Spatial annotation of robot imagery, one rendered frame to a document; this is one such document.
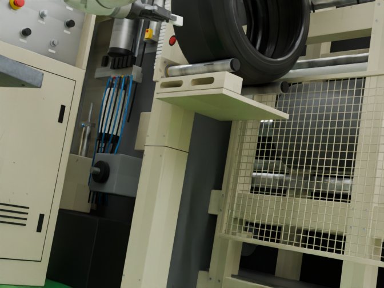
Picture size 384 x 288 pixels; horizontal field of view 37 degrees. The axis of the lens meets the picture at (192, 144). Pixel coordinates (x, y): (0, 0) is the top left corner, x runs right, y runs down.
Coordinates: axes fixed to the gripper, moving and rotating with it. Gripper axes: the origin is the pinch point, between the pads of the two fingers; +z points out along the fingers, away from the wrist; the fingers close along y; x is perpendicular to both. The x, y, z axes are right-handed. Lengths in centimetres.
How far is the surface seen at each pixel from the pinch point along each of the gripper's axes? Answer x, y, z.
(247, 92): 18.3, 5.7, 45.1
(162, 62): 9.8, 22.7, 14.7
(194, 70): 14.0, 6.8, 17.2
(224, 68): 14.4, -8.3, 17.4
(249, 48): 6.3, -11.7, 25.6
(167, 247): 81, 25, 25
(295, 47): 1, -12, 51
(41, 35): 0, 66, -14
